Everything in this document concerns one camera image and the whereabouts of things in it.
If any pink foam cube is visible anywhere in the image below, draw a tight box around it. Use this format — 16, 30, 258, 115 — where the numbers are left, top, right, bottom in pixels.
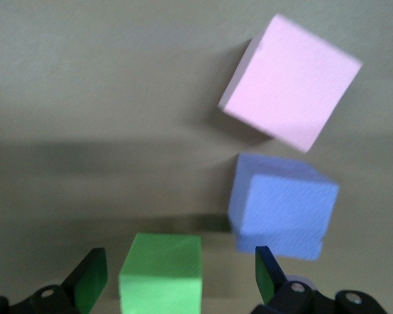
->
217, 12, 364, 154

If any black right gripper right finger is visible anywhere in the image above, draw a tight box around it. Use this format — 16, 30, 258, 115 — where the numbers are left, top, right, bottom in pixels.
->
252, 246, 337, 314

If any brown table cover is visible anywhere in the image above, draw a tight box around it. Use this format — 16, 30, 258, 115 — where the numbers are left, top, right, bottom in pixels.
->
0, 0, 393, 314

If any green foam cube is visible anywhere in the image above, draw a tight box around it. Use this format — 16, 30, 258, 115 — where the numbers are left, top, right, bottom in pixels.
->
117, 232, 204, 314

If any blue-violet foam cube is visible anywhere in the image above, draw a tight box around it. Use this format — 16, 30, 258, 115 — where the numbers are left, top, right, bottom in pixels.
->
227, 152, 341, 262

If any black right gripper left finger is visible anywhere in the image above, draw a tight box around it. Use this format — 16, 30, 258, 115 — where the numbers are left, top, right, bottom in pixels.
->
29, 247, 108, 314

